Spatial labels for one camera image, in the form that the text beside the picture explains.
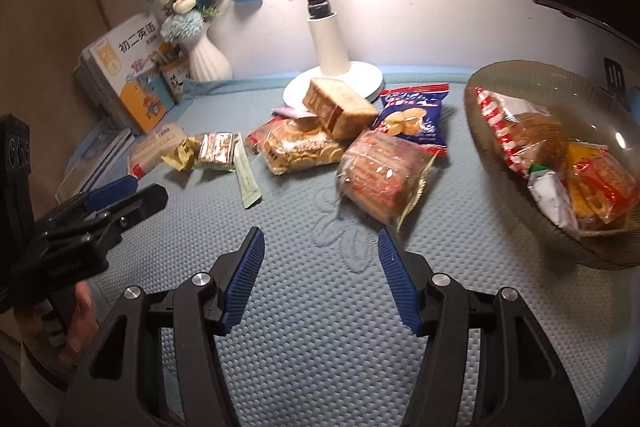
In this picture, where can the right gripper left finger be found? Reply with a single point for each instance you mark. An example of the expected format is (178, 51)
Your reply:
(120, 379)

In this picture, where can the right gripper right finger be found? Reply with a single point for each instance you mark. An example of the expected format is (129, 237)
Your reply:
(521, 380)

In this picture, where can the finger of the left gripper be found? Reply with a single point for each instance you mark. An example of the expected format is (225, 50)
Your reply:
(115, 211)
(111, 193)

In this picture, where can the beige cake packet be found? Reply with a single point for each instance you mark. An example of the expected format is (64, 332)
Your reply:
(148, 154)

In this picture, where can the yellow snack packet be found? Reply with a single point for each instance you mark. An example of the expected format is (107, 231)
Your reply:
(183, 156)

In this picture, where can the small checkered biscuit packet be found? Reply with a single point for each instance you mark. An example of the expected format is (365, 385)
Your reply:
(215, 150)

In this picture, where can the green stick sachet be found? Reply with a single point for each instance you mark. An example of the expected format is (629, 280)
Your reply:
(250, 191)

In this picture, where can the round cracker bag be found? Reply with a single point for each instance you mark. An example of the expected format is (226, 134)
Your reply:
(293, 145)

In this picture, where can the pink stick sachet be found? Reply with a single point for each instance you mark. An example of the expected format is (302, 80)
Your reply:
(292, 113)

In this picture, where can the white green snack packet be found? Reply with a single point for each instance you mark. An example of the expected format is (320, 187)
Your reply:
(552, 199)

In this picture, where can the pork floss toast packet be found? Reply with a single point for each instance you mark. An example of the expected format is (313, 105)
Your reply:
(602, 192)

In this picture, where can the toast slice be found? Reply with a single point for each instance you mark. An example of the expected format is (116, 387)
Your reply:
(340, 110)

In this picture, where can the red striped bread bag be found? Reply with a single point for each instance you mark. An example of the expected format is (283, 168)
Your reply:
(525, 133)

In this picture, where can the clear bread loaf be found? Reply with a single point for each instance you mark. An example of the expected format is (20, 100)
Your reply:
(384, 176)

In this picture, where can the blue chips bag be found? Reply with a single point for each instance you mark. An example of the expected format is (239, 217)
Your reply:
(413, 114)

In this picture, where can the person's left hand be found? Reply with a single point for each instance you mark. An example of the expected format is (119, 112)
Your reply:
(56, 349)

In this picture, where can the stack of flat books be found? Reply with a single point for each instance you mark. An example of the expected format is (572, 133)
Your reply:
(96, 154)

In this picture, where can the paper pen holder cup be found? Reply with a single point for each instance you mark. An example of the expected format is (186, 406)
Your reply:
(175, 74)

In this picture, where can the english textbook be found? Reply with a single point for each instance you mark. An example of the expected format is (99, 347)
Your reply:
(128, 58)

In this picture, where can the white ribbed vase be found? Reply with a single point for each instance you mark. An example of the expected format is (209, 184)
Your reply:
(207, 62)

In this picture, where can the light blue table mat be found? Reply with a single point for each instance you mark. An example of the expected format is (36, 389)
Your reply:
(321, 342)

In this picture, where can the white desk lamp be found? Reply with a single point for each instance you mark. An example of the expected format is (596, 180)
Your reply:
(333, 60)

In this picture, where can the amber glass bowl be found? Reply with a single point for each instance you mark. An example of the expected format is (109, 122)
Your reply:
(587, 114)

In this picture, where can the black phone stand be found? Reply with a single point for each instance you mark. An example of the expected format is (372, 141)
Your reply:
(615, 81)

